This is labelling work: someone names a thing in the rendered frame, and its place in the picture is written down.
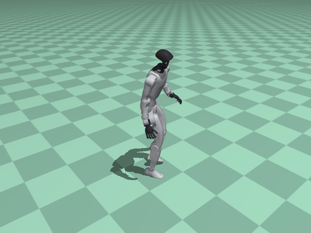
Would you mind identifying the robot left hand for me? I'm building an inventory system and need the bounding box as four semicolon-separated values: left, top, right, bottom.
169;92;182;104

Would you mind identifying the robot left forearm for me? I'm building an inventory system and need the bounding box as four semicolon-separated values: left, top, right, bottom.
163;82;173;98

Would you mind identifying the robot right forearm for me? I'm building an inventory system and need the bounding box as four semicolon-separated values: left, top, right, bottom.
140;99;149;125

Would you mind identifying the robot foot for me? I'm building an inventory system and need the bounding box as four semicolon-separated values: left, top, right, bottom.
144;167;163;179
147;155;164;162

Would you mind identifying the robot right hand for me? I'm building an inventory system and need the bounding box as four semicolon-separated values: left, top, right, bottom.
144;119;158;139

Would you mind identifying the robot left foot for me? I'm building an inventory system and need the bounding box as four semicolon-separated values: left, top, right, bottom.
147;155;164;162

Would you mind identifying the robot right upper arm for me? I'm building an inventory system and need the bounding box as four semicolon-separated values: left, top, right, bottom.
141;74;156;105

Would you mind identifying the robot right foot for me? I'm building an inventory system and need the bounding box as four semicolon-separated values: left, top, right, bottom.
144;167;163;179

